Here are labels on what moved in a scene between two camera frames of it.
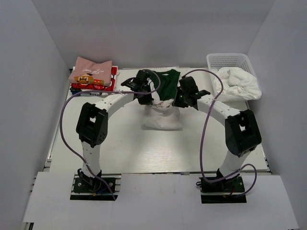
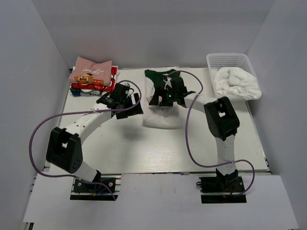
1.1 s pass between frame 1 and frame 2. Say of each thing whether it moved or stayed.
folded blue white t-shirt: stayed
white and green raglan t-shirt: stayed
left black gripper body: moved
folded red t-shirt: stayed
